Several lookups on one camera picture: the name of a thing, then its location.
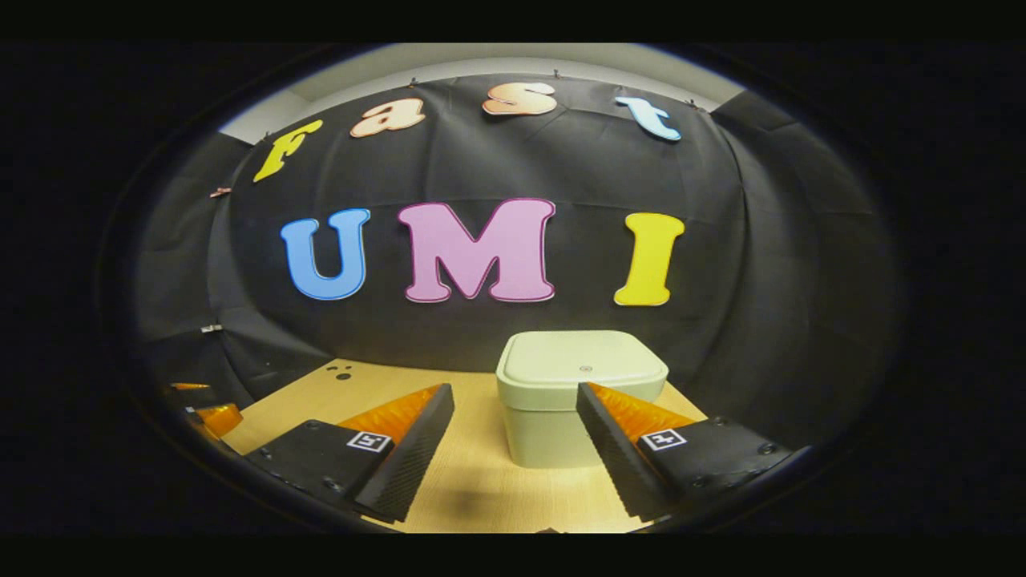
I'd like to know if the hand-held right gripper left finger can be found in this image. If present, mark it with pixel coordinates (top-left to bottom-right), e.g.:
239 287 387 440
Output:
243 383 455 526

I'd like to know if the wooden desktop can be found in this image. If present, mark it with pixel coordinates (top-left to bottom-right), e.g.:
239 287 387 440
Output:
220 358 710 535

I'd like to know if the green desktop garbage bin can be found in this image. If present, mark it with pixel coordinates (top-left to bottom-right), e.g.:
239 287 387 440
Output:
495 330 670 470

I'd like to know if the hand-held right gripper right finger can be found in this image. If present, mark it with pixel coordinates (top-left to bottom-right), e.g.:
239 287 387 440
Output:
576 382 796 522

